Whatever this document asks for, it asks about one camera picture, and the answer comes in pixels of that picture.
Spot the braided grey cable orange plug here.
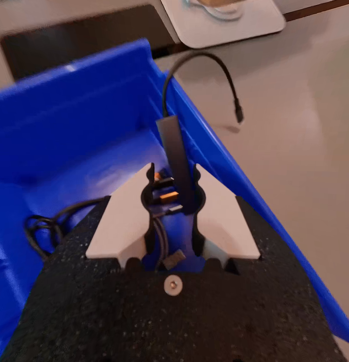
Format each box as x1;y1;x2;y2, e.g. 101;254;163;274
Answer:
150;205;187;270

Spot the blue plastic bin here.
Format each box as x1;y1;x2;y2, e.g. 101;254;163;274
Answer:
0;38;349;362

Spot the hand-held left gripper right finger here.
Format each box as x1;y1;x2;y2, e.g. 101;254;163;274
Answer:
192;163;262;268

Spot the dark grey hub with cable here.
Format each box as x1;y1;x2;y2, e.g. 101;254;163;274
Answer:
156;52;244;216

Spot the grey desk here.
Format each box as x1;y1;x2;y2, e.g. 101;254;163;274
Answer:
0;0;349;286

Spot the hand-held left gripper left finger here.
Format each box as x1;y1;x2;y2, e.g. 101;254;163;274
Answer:
86;162;156;268

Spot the instruction sheet on stand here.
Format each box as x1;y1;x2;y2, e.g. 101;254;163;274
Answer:
160;0;287;49

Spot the black desk slot cover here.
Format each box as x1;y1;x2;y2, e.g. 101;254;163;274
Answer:
0;4;180;81

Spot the thin black cable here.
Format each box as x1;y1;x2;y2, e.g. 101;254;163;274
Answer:
24;197;107;261

